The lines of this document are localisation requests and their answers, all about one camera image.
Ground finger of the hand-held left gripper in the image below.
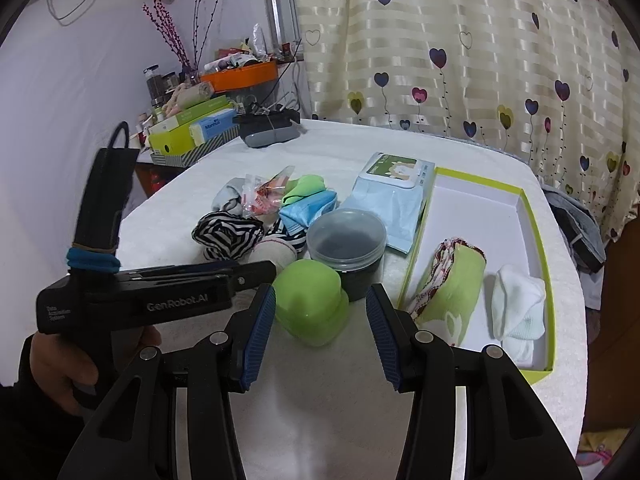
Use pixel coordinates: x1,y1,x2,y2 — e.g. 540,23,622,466
120,260,277,293

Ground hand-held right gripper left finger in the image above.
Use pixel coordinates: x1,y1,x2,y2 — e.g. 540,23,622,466
57,284,277,480

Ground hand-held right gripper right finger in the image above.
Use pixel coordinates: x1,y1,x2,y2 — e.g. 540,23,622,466
365,284,583,480

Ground beige sock with striped cuff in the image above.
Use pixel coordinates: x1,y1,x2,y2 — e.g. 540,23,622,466
252,220,307,271

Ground black white striped sock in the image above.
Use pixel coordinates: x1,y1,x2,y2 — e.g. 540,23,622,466
191,211,266,262

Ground clear packet with red bits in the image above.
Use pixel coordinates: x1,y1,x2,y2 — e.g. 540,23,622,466
241,166,293,219

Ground green-edged cardboard box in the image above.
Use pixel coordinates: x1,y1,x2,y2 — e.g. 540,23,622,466
397,165,557,386

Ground person's left hand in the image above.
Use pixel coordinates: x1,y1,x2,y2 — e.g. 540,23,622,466
29,326,162,416

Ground blue elastic band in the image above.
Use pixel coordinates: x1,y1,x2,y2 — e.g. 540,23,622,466
66,246,123,274

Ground green plastic lidded container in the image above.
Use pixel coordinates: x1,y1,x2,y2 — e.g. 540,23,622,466
271,259,349,348

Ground blue face mask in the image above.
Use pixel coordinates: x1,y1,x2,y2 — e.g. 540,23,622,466
278,191,340,237

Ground grey sock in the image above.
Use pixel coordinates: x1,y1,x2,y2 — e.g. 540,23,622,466
211,178,251,218

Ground round clear plastic container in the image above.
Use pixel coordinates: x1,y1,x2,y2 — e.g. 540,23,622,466
306,208,388,302

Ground green cloth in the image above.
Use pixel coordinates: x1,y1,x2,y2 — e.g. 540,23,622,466
281,174,328,207

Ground red item under shelf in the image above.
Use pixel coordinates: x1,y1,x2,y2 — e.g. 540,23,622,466
137,165,171,201

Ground zigzag patterned box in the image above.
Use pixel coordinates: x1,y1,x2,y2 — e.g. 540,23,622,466
150,125,242,169

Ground black grey device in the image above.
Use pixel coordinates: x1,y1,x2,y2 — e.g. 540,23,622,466
235,110,301,149

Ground wet wipes pack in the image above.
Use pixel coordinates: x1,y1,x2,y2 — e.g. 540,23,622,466
336,151,437,253

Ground blue white box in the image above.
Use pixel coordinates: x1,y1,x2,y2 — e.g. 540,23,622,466
190,109,237,144

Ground green carton box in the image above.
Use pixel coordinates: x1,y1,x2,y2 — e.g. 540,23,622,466
148,96,236,157

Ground pink beige cloth bundle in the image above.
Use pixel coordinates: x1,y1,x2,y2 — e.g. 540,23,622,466
167,82,215,111

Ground orange tray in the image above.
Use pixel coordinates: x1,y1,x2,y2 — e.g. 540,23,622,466
200,60,278,95

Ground pile of small toiletries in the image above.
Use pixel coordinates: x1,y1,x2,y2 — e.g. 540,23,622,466
202,24,278,73

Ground tall glass jar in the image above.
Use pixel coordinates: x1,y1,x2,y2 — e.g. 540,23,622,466
144,64,163,101

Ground dark bag beside table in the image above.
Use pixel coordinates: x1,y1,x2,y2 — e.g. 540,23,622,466
542,185,608,273

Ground wooden cabinet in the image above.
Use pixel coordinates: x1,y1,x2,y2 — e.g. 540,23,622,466
585,230,640,433

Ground colourful printed cloth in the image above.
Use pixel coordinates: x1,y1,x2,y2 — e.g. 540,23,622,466
575,430,626,473

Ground pink flower branches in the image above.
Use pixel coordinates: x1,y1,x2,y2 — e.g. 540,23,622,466
141,0,231,76

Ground cream curtain with hearts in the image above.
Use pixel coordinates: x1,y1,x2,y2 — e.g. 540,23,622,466
290,0,640,246

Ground metal window frame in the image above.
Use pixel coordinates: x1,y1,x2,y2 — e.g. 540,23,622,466
265,0,301,43

